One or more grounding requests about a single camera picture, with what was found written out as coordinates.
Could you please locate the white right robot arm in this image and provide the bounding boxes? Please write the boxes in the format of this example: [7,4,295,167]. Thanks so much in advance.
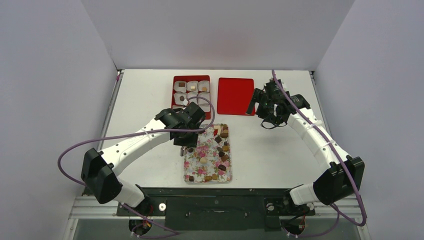
[246,80,365,214]

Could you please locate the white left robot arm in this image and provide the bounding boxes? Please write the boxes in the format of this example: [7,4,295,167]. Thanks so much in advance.
[81,102,206,215]

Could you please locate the beige round chocolate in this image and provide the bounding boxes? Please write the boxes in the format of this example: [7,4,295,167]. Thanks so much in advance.
[199,157,208,164]

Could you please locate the red chocolate box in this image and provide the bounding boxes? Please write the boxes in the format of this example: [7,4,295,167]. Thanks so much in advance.
[171,75,212,120]

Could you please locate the brown chocolate bottom tray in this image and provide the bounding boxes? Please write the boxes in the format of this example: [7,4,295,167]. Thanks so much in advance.
[204,175,213,182]

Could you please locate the dark chocolate on tray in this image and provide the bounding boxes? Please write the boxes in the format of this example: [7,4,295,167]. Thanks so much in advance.
[217,164,227,172]

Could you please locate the red box lid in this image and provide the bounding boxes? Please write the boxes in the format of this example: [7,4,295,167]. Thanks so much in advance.
[216,77,255,116]

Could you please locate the floral serving tray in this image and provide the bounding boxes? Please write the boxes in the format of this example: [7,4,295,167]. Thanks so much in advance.
[183,123,233,184]

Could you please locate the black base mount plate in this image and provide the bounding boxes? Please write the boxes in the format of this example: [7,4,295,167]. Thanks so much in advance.
[135,187,316,231]

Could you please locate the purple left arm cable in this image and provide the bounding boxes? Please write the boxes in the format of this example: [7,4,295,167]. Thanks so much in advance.
[57,96,216,186]

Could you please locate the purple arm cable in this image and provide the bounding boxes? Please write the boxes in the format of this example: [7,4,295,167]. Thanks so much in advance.
[57,96,216,186]
[271,69,368,227]

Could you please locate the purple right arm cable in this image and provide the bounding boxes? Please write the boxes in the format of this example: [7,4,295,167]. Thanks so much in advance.
[271,69,368,227]

